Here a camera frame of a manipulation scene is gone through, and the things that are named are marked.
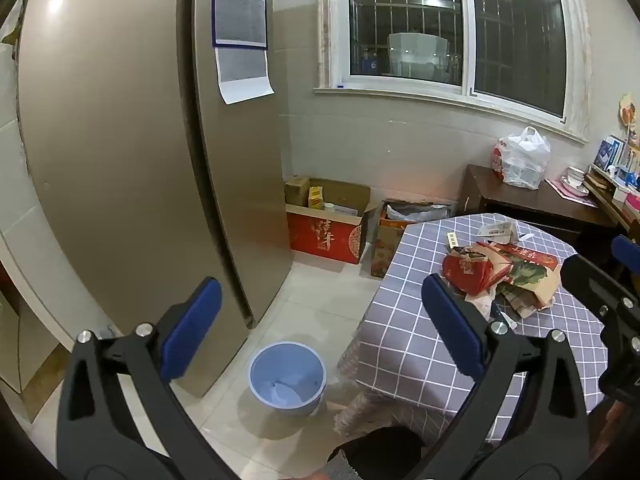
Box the printed brown cardboard box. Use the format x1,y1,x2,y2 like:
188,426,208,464
371,200,458,280

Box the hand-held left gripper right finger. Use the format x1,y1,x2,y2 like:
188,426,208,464
421,274,589,480

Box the pile of snack wrappers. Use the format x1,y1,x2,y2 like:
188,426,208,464
480,241,561,291

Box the wooden shelf with boxes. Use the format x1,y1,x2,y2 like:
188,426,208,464
582,132,640,228

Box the white framed window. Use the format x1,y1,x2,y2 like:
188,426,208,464
314,0,594,144

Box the white paper box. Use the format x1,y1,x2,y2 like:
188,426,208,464
477,221,522,247

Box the white bowls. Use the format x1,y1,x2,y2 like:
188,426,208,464
559,166,591,197

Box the dark wooden cabinet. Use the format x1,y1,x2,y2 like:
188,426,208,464
459,163,622,263

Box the red paper package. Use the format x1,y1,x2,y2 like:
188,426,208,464
442,245,511,296

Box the grey plastic wrap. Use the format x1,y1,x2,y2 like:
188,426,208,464
386,202,454,224

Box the white paper scraps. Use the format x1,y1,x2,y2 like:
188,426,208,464
464,291,497,322

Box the wall calendar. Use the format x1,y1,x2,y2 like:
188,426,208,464
212,0,276,106

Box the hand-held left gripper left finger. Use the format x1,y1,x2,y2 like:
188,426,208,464
56,276,223,480

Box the grey checked tablecloth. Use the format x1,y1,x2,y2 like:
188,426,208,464
345,214,623,453

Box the orange wall decoration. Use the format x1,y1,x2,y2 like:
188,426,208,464
617,94,640,130

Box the blue plastic bucket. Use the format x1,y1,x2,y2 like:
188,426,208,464
248,341,328,417

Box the small brown cardboard box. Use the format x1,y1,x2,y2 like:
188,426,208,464
284,175,311,208

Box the person's leg in black pants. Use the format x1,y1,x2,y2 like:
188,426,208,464
327,425,427,480

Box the white plastic bag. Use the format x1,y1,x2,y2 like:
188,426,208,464
492,126,552,190

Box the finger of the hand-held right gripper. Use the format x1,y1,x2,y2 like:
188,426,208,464
560,255,632,317
611,234,640,286

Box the brown paper bag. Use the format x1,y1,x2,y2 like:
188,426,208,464
500,270,559,320

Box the red cardboard box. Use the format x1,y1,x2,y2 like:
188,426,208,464
285,177,381,266

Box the beige refrigerator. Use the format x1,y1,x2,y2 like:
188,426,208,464
15,0,294,402

